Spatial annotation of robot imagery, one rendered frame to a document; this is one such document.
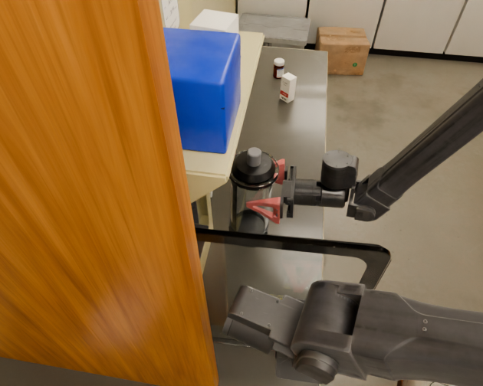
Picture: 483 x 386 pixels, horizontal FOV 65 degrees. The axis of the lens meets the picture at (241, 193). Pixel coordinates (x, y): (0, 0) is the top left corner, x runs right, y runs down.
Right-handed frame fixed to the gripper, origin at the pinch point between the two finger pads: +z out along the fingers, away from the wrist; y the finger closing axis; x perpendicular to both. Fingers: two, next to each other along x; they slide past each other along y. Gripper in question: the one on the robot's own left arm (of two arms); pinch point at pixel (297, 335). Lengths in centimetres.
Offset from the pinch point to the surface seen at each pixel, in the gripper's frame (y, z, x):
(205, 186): -15.0, -24.8, -13.4
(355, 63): -208, 212, 51
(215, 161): -17.7, -25.7, -12.5
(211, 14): -39.6, -22.3, -16.7
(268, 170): -29.9, 8.4, -7.4
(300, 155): -52, 52, 1
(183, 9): -43, -19, -22
